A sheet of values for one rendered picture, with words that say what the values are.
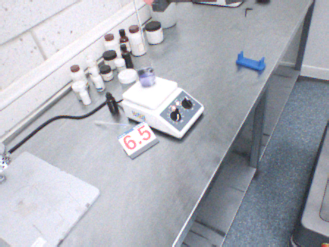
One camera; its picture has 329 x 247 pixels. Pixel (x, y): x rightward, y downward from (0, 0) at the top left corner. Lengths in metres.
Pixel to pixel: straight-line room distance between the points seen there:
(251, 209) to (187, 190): 0.87
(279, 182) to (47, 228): 1.21
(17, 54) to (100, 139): 0.39
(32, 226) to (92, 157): 0.22
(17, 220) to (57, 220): 0.10
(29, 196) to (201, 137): 0.46
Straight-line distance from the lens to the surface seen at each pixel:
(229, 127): 0.78
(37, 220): 0.72
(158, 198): 0.66
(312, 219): 1.10
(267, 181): 1.59
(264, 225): 1.46
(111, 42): 1.13
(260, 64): 0.98
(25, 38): 1.02
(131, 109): 0.80
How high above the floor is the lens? 1.30
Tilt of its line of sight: 44 degrees down
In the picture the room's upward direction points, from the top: 12 degrees counter-clockwise
